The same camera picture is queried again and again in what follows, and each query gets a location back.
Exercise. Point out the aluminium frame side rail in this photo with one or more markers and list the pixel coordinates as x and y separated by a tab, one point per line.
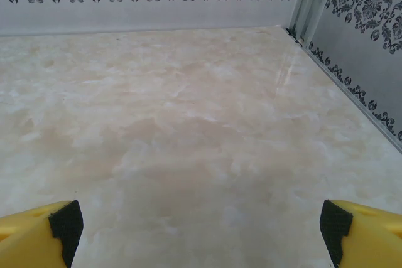
377	121

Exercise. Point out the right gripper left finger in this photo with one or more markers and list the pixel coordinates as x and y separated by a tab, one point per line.
28	236

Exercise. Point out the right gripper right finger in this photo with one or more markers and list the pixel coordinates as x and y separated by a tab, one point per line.
373	236

